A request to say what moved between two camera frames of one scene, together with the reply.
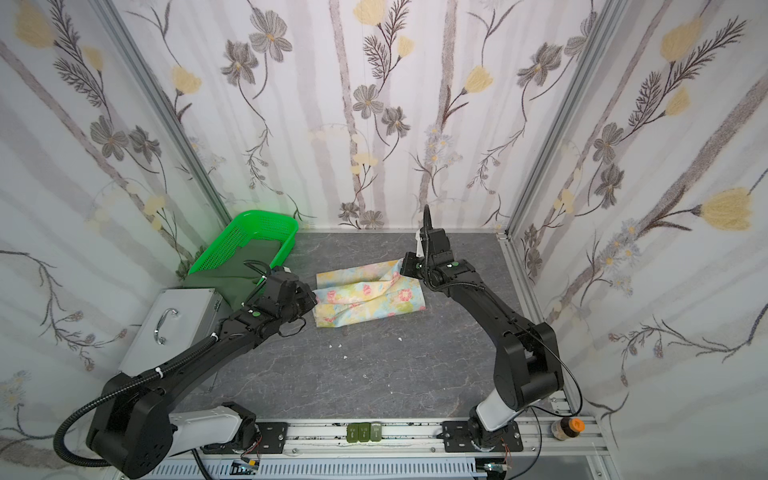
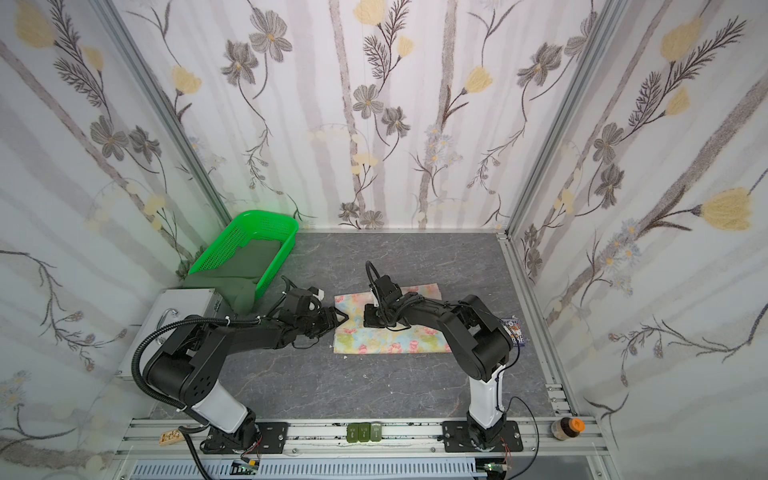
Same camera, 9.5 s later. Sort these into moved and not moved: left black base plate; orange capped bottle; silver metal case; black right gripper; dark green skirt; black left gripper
Moved: black right gripper; black left gripper
Not moved: dark green skirt; silver metal case; orange capped bottle; left black base plate
